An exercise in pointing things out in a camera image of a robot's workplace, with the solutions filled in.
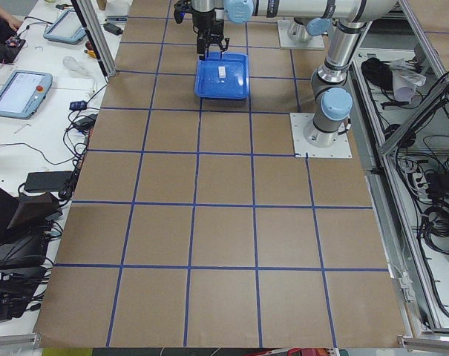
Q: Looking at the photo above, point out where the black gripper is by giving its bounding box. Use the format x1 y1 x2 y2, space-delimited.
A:
203 19 230 59

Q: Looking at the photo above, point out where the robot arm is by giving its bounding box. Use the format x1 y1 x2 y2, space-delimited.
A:
191 1 396 113
174 0 215 60

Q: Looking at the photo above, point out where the blue plastic tray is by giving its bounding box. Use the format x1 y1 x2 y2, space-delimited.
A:
194 52 249 99

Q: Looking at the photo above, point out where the black power adapter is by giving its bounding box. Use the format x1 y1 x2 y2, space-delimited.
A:
103 23 123 36

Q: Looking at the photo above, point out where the clear plastic bottle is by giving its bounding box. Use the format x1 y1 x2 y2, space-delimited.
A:
62 56 91 77

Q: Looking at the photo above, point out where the teach pendant far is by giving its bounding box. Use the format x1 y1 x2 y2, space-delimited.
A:
43 9 86 45

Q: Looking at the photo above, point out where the teach pendant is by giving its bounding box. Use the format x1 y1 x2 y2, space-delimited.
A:
43 9 86 45
0 70 53 119

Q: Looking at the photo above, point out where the teach pendant near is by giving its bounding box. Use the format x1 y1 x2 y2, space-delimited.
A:
0 70 53 119

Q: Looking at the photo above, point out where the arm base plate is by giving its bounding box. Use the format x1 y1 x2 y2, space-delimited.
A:
277 19 324 50
290 113 352 159

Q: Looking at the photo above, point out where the aluminium frame post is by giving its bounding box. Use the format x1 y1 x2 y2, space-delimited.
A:
71 0 117 79

